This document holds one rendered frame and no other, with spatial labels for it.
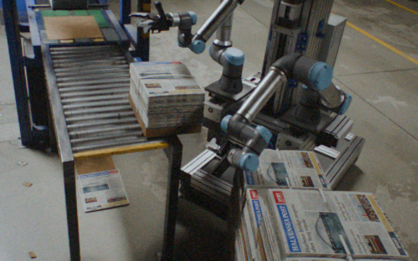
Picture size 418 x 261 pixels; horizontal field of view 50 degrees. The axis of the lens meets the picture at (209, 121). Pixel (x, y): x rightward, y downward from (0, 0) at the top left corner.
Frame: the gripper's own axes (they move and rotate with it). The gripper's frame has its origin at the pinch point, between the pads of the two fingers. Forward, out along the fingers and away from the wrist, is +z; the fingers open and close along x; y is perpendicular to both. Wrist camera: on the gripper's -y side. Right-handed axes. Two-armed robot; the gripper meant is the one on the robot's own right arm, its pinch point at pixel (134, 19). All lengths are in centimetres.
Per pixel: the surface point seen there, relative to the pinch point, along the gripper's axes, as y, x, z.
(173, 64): 18.7, -17.6, -16.0
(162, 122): 28, -49, 3
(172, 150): 38, -59, 2
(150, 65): 18.7, -15.3, -3.9
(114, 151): 35, -55, 29
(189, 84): 16.0, -39.7, -13.9
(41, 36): 57, 94, 27
